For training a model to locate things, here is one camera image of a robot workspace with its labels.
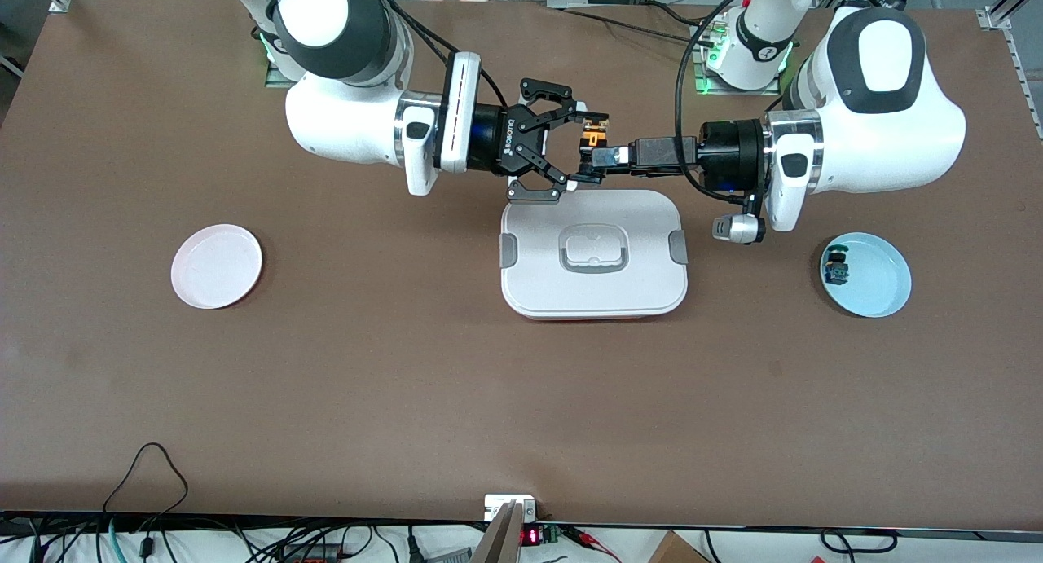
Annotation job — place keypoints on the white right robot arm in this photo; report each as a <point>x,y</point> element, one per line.
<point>342,123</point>

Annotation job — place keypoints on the red clip lead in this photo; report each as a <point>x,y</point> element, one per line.
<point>591,540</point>

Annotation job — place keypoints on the aluminium extrusion bracket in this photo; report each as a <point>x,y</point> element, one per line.
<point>998,13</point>

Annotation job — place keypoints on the white lidded lunch box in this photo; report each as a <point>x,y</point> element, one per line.
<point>538,253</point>

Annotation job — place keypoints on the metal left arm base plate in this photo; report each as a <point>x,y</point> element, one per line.
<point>733,92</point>

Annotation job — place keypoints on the green push button switch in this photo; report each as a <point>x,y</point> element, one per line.
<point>836,271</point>

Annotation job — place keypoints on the brown cardboard piece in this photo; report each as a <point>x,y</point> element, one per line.
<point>676,551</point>

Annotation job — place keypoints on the pink round plate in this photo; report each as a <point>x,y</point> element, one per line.
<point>216,266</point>

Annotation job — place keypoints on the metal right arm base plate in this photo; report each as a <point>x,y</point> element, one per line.
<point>273,78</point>

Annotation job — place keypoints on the red LED display module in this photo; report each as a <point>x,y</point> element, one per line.
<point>531,536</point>

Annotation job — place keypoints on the light blue round plate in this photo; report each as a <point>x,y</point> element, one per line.
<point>876,286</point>

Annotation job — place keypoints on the orange electronic device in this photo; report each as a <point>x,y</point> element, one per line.
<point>314,556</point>

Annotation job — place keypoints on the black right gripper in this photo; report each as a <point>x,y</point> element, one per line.
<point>494,139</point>

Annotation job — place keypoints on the perforated metal strip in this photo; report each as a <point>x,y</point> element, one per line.
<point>1023,74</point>

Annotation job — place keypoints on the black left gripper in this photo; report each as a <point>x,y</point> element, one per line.
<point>722,156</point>

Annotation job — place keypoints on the grey slanted bar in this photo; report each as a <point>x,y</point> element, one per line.
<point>499,543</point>

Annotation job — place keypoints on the orange push button switch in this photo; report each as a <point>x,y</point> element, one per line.
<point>583,143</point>

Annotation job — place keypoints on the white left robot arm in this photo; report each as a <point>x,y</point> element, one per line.
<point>880,123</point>

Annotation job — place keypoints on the small white box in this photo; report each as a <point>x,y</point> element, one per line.
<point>497,504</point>

